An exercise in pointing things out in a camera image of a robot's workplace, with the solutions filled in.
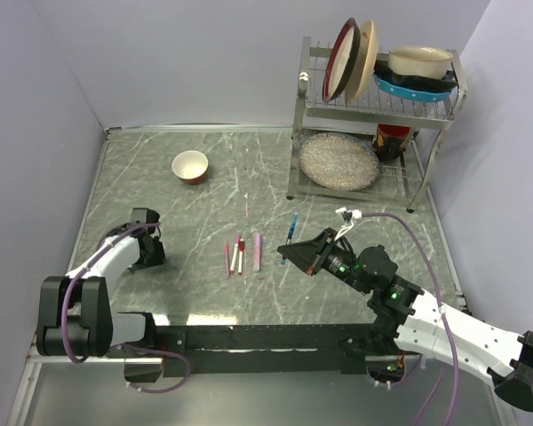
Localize blue dotted dish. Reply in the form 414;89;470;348
373;75;452;103

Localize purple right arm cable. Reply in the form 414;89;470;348
359;212;461;426

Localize blue pen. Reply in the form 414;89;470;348
281;212;298;264

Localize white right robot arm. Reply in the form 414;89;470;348
277;228;533;412

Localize thin white red pen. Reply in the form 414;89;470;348
229;234;241;274

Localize cream red bowl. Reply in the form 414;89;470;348
171;150;209;185

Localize thick white red marker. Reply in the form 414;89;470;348
237;238;245;275

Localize black dish on rack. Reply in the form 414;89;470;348
373;60;457;91

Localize cream plate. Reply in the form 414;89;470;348
345;20;378;106

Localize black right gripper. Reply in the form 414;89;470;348
278;226;371;295

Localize speckled grey plate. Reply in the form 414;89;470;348
299;132;380;191

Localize black base bar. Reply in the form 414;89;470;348
110;323;410;378

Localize red black cup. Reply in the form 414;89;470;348
371;124;410;162

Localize steel dish rack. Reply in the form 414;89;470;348
286;36;468;213

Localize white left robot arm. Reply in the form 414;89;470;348
36;208;165;363

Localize cream bowl on rack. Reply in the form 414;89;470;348
388;46;453;79

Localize red rimmed plate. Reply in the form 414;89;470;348
322;18;361;104

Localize pink highlighter pen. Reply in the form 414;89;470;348
252;233;263;272

